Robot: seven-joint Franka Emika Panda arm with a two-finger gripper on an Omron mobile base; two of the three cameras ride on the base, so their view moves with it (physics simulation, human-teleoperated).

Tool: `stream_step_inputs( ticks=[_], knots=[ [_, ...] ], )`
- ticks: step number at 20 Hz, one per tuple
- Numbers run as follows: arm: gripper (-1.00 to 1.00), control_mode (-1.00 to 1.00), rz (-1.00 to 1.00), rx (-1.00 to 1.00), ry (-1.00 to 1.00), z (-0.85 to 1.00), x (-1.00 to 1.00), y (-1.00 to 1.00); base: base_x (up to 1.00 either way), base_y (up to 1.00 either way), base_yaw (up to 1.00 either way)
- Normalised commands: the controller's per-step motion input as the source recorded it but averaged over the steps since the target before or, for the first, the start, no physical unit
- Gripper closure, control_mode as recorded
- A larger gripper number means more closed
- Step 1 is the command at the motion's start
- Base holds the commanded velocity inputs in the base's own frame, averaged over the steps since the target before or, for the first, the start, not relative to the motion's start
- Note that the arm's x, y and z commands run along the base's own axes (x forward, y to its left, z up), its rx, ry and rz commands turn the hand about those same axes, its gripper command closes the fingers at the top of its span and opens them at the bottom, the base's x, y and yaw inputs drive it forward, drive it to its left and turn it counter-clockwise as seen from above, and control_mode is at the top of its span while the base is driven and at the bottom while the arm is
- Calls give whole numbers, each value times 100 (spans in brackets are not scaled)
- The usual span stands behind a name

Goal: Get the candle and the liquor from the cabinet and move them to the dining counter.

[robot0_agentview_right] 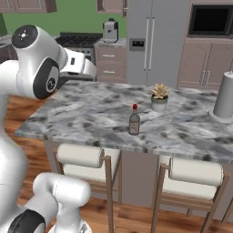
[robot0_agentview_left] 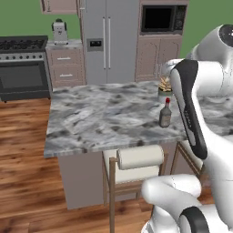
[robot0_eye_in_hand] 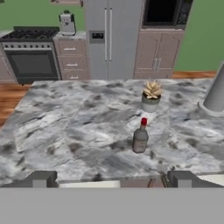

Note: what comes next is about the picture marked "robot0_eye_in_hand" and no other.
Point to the black and steel stove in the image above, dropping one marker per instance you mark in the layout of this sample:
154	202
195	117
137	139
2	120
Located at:
31	54

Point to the beige two-door cabinet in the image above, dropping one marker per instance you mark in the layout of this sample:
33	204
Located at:
158	54

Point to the grey conical tap base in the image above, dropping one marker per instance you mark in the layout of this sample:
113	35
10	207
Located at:
215	94

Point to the potted succulent in white pot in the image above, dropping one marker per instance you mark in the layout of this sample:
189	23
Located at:
151	97

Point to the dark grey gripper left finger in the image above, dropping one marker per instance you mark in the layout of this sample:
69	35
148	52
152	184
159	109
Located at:
43	178

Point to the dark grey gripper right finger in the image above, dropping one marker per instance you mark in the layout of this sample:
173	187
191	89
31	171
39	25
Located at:
182	178

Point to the stainless steel fridge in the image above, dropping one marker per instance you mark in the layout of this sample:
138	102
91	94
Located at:
114	38

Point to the black microwave oven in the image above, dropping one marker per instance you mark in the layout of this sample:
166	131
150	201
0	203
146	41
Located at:
167	13

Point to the beige drawer cabinet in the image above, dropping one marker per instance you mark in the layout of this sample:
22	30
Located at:
71	58

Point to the grey bottle with red cap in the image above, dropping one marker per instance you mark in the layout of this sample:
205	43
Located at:
140	138

